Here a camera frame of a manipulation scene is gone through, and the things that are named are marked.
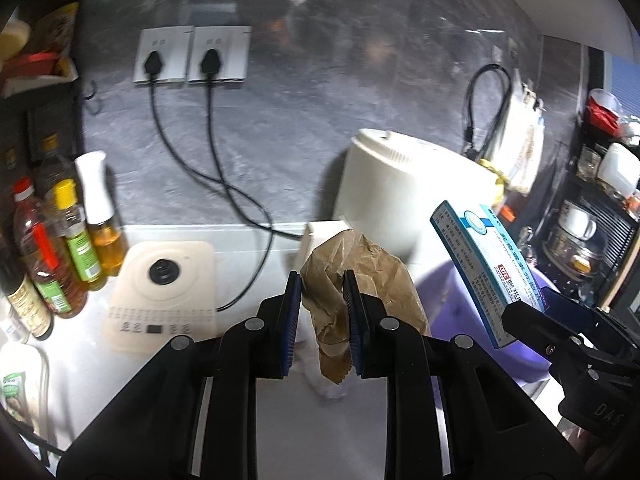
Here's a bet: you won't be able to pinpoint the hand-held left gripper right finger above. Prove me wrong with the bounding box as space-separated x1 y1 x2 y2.
341 269 586 480

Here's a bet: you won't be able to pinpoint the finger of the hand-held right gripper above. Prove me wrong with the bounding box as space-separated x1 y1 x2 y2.
501 300 577 357
542 287 609 334

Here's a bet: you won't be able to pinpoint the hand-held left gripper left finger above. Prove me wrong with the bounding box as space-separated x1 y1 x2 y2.
56 270 303 480

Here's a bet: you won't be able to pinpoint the brown paper bag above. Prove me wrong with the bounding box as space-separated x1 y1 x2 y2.
300 229 431 386

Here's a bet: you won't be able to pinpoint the blue white medicine box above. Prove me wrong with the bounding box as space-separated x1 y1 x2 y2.
430 200 548 350

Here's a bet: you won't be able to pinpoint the purple plastic bucket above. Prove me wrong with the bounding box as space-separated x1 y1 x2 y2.
415 260 561 386

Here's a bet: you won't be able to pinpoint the steel pot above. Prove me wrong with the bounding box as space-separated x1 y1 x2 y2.
544 232 608 281

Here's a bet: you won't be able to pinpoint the white mug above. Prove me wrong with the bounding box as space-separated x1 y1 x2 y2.
560 205 598 241

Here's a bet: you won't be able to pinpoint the black shelf rack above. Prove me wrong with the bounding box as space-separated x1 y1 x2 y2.
540 45 640 311

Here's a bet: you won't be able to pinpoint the cream induction cooker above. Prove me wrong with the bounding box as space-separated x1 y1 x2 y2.
102 240 223 356

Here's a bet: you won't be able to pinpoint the white air fryer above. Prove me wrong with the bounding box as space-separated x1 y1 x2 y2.
300 128 503 271

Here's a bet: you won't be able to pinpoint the clear glass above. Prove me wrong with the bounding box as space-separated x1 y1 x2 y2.
577 147 603 181

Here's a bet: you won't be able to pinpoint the white plastic container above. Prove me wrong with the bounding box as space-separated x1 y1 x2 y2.
597 142 640 198

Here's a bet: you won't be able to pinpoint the bundle of hanging plastic bags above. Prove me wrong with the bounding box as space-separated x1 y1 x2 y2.
487 67 546 196

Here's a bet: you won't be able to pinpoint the red cloth item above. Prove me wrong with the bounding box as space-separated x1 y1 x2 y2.
585 89 626 136

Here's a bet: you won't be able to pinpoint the white-cap oil spray bottle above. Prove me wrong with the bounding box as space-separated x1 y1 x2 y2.
75 151 128 277

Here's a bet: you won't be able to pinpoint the yellow-cap green-label bottle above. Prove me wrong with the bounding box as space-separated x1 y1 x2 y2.
52 179 108 292

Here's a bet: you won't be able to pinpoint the red-cap sauce bottle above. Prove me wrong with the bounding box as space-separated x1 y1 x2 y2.
12 178 88 318

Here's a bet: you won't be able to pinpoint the dark soy sauce bottle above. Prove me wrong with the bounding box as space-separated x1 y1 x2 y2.
0 255 55 341

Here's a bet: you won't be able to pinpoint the white bottle green label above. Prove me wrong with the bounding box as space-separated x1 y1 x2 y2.
0 342 51 441

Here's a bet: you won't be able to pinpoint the dark glass bottle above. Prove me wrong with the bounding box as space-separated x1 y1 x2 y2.
35 134 76 196

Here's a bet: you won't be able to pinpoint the black hook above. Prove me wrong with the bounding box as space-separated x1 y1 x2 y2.
81 80 103 113

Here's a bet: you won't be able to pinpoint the snack packets on shelf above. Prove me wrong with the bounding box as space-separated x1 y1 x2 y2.
0 2 81 98

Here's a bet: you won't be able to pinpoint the hanging black looped cable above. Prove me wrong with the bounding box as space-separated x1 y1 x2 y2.
462 63 513 158

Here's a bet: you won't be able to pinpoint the black power cable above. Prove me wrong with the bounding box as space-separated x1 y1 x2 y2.
142 50 276 311
200 49 306 239

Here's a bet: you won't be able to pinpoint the grey wall socket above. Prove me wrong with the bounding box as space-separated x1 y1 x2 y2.
186 25 252 86
133 25 194 86

